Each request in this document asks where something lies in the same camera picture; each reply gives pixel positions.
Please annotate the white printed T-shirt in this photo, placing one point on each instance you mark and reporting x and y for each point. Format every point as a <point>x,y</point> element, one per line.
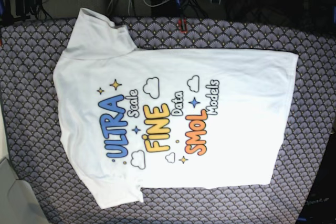
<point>132,118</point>

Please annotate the red table clamp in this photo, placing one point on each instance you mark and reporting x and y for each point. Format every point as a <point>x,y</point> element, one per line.
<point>182,25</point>

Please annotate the fan-patterned grey tablecloth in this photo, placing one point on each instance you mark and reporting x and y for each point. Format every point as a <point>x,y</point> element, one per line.
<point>28,57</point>

